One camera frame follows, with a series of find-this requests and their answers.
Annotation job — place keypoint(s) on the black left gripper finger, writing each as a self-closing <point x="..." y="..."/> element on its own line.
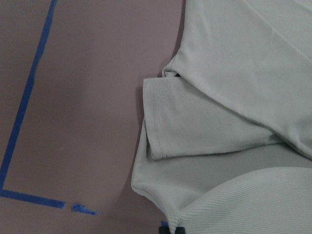
<point x="163" y="230"/>

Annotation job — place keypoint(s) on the olive green long-sleeve shirt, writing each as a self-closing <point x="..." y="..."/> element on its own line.
<point x="226" y="139"/>

